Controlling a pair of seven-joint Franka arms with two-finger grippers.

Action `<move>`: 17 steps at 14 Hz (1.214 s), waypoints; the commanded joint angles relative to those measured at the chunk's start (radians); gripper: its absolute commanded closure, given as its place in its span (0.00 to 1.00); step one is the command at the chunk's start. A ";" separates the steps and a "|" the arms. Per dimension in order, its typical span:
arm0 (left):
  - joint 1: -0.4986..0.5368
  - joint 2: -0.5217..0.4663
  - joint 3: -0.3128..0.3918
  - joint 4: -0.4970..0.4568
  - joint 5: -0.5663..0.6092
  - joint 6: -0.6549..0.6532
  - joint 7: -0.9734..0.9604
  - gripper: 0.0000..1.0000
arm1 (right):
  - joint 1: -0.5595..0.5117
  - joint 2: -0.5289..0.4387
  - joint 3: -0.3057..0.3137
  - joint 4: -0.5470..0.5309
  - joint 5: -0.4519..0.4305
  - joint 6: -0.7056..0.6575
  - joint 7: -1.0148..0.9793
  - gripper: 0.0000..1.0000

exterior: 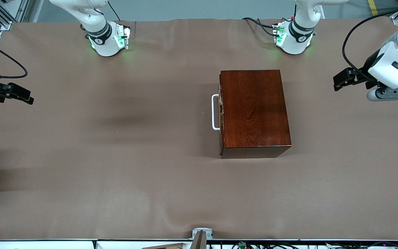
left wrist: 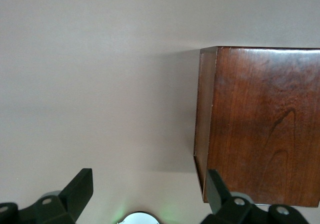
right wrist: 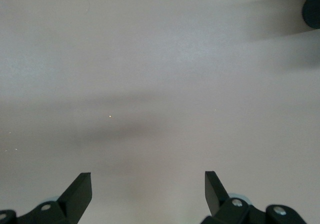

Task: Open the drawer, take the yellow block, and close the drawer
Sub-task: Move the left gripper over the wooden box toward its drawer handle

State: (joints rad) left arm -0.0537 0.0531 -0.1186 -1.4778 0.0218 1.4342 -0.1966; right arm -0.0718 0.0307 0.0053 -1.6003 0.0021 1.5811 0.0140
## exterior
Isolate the tan board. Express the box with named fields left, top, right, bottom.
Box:
left=142, top=243, right=186, bottom=249

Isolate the black base cable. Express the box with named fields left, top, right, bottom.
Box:
left=107, top=0, right=121, bottom=21
left=257, top=19, right=279, bottom=37
left=242, top=17, right=276, bottom=28

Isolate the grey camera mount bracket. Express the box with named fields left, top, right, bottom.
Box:
left=191, top=227, right=214, bottom=249

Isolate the dark red wooden cabinet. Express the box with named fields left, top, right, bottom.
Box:
left=219, top=69, right=292, bottom=159

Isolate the table cover sheet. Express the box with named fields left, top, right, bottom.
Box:
left=0, top=17, right=398, bottom=241

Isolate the white drawer handle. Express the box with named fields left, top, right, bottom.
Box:
left=212, top=94, right=221, bottom=131

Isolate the light wood drawer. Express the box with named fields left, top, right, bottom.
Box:
left=219, top=72, right=225, bottom=156

